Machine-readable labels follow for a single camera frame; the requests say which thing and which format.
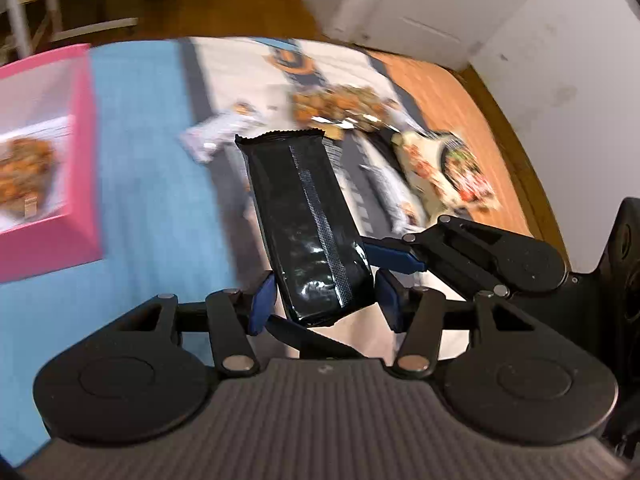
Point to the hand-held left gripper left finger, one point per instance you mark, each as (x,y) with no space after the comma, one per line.
(262,305)

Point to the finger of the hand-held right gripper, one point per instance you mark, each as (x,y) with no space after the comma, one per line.
(395,255)

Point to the blue and white printed blanket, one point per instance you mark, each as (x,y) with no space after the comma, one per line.
(150,210)

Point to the white snack packet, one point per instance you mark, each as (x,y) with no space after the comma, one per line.
(220,130)
(395,190)

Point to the white door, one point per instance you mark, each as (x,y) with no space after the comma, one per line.
(425,5)

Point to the white packet with orange print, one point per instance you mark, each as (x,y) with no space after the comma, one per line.
(25,170)

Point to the black snack bar packet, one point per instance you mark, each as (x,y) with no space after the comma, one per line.
(300,210)

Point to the pink box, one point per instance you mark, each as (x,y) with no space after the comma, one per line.
(80,230)

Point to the clear bag of orange snacks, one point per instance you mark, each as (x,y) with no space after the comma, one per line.
(335,105)

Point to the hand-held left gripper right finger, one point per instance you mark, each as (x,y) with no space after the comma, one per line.
(387,302)

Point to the white rolling table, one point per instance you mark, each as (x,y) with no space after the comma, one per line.
(90,27)

